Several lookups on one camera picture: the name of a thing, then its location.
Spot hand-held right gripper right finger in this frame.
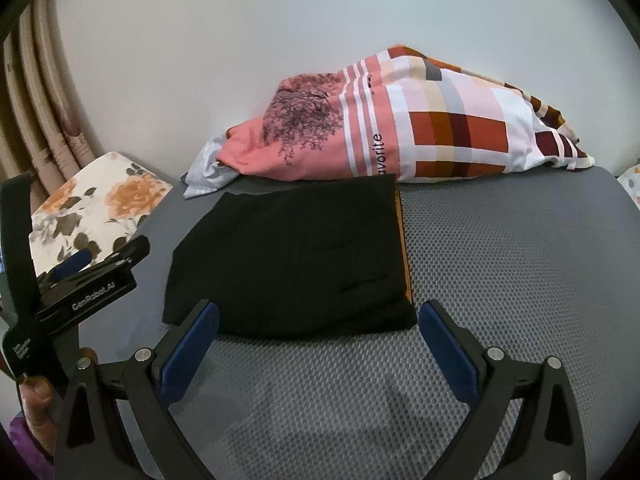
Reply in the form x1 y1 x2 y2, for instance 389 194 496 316
417 299 588 480

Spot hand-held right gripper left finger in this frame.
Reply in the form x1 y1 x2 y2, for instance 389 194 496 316
52 299 221 480

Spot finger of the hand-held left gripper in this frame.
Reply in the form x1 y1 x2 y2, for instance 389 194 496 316
47 247 96 283
92 235 151 275

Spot black pants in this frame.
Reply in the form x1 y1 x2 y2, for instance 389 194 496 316
161 175 418 339

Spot person's left hand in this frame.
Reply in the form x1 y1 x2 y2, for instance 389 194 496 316
19 376 57 457

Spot white brown floral cloth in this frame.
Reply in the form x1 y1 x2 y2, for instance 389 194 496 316
30 151 173 281

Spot grey textured mat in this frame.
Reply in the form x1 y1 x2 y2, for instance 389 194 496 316
65 165 640 480

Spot white crumpled cloth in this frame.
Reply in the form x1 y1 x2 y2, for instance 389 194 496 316
181 135 241 200

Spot purple garment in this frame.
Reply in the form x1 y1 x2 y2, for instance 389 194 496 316
7 417 55 466

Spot beige curtain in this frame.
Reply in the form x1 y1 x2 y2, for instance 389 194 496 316
0 0 96 186

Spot pink checked blanket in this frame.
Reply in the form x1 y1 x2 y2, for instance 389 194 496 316
217 45 596 183

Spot pale floral cloth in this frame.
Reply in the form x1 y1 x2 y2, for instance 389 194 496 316
616 160 640 211

